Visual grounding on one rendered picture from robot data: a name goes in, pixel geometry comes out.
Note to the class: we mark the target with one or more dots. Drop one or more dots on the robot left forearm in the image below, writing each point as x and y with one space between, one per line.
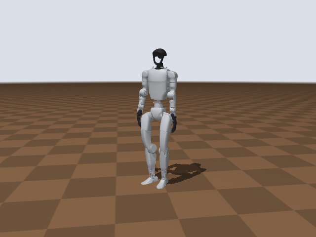
172 105

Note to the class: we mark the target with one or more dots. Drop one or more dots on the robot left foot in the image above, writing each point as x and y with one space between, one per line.
162 183

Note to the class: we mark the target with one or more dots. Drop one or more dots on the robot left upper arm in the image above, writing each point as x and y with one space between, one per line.
173 83

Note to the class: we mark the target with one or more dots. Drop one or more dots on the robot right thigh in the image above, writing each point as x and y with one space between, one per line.
146 132

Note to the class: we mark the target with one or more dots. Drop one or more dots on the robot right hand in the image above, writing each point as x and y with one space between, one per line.
139 113

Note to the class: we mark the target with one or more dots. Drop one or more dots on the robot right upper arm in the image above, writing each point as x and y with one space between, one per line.
144 90

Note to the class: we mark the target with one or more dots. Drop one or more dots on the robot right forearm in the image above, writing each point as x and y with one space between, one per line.
141 103

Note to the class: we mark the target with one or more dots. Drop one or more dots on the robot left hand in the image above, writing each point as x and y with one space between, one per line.
174 122

